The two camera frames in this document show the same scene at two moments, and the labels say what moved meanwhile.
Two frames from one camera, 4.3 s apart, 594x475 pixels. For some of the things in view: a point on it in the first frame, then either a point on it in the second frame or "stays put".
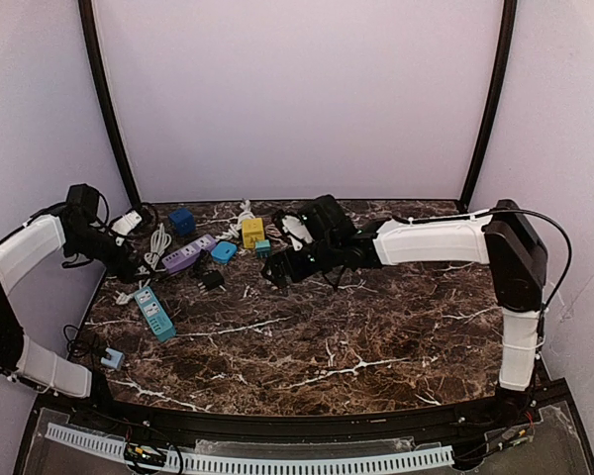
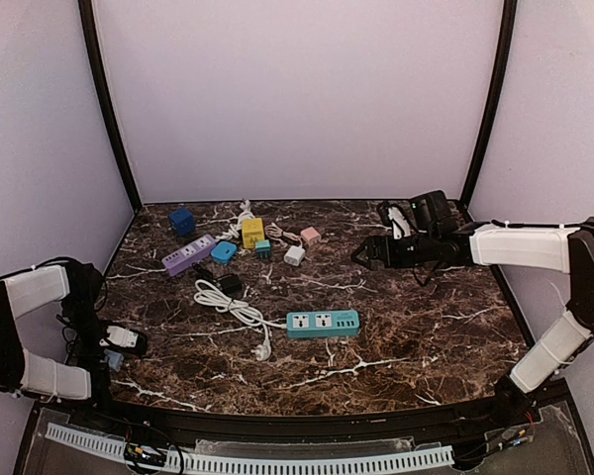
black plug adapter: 211,280 to 232,285
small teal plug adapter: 263,248 stays put
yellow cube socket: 252,230 stays put
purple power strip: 187,255 stays put
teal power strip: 154,312 to 323,324
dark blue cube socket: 183,220 stays put
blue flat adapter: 223,252 stays put
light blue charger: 115,358 stays put
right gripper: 281,267 to 383,252
